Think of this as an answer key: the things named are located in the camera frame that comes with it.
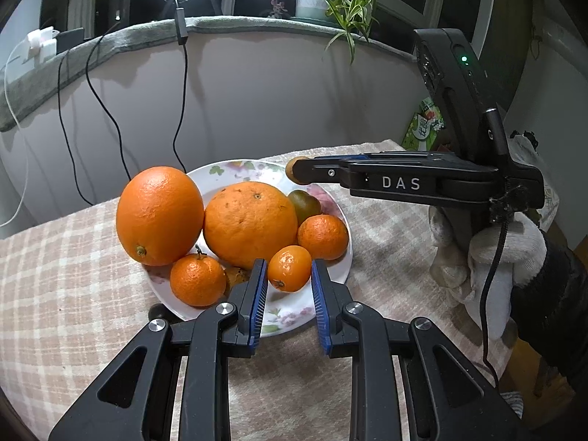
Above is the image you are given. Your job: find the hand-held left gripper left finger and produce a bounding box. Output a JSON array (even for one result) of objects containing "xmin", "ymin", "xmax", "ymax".
[{"xmin": 48, "ymin": 258, "xmax": 269, "ymax": 441}]

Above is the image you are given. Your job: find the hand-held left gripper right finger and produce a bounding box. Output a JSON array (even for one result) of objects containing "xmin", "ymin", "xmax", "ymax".
[{"xmin": 311, "ymin": 258, "xmax": 529, "ymax": 441}]

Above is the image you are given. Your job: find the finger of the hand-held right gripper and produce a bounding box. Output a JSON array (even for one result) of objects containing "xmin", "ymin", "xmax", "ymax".
[
  {"xmin": 293, "ymin": 157, "xmax": 350, "ymax": 184},
  {"xmin": 317, "ymin": 151, "xmax": 453, "ymax": 162}
]

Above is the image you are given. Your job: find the white floral plate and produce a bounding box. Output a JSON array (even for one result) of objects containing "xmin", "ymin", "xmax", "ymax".
[{"xmin": 147, "ymin": 160, "xmax": 354, "ymax": 338}]

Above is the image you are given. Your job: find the small brown fruit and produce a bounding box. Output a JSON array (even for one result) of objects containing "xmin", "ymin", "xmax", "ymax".
[{"xmin": 285, "ymin": 157, "xmax": 309, "ymax": 180}]

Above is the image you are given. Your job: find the bruised small orange fruit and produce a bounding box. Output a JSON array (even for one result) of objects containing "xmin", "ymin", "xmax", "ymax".
[{"xmin": 223, "ymin": 266, "xmax": 252, "ymax": 291}]

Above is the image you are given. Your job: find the small oval mandarin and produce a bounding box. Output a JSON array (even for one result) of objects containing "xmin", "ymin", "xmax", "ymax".
[{"xmin": 267, "ymin": 245, "xmax": 313, "ymax": 293}]

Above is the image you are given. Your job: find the smooth large orange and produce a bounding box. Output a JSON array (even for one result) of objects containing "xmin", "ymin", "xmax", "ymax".
[{"xmin": 116, "ymin": 165, "xmax": 205, "ymax": 267}]

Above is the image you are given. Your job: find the person's right hand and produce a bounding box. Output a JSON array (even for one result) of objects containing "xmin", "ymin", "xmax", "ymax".
[{"xmin": 428, "ymin": 206, "xmax": 548, "ymax": 341}]

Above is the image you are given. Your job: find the green-brown kiwi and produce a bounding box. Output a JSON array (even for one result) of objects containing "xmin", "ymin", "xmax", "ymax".
[{"xmin": 287, "ymin": 189, "xmax": 322, "ymax": 227}]

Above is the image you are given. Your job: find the green packet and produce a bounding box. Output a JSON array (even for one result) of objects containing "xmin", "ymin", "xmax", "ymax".
[{"xmin": 402, "ymin": 97, "xmax": 444, "ymax": 151}]

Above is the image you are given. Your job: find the mandarin with stem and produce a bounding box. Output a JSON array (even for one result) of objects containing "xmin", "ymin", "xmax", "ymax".
[{"xmin": 170, "ymin": 244, "xmax": 227, "ymax": 308}]

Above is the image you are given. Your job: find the bumpy large orange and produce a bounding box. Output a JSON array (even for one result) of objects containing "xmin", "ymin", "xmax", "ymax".
[{"xmin": 203, "ymin": 181, "xmax": 299, "ymax": 271}]

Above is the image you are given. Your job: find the white pipe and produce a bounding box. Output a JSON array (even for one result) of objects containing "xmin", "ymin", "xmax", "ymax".
[{"xmin": 533, "ymin": 9, "xmax": 588, "ymax": 83}]

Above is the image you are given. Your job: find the floral cloth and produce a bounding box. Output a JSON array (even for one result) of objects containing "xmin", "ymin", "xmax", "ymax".
[{"xmin": 537, "ymin": 181, "xmax": 562, "ymax": 230}]

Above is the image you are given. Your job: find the small purple plant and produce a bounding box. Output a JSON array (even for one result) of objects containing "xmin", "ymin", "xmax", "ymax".
[{"xmin": 259, "ymin": 0, "xmax": 290, "ymax": 20}]

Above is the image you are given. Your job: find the potted spider plant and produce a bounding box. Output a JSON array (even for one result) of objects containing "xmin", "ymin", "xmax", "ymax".
[{"xmin": 263, "ymin": 0, "xmax": 397, "ymax": 66}]

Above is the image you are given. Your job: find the black power adapter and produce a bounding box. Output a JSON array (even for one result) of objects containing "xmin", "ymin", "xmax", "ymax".
[{"xmin": 57, "ymin": 28, "xmax": 86, "ymax": 53}]

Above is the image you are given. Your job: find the white charger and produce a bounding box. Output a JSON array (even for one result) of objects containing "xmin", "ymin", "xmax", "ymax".
[{"xmin": 26, "ymin": 28, "xmax": 60, "ymax": 64}]

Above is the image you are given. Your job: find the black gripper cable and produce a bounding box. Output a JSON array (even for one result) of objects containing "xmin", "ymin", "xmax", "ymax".
[{"xmin": 478, "ymin": 184, "xmax": 513, "ymax": 387}]

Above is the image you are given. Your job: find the black cable with inline box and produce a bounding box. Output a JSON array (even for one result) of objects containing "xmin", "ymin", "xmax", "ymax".
[{"xmin": 172, "ymin": 0, "xmax": 212, "ymax": 175}]

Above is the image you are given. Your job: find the white window frame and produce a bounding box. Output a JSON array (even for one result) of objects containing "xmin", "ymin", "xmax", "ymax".
[{"xmin": 41, "ymin": 0, "xmax": 497, "ymax": 69}]

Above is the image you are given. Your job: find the white cable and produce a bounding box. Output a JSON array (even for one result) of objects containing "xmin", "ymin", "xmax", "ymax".
[{"xmin": 0, "ymin": 39, "xmax": 31, "ymax": 228}]

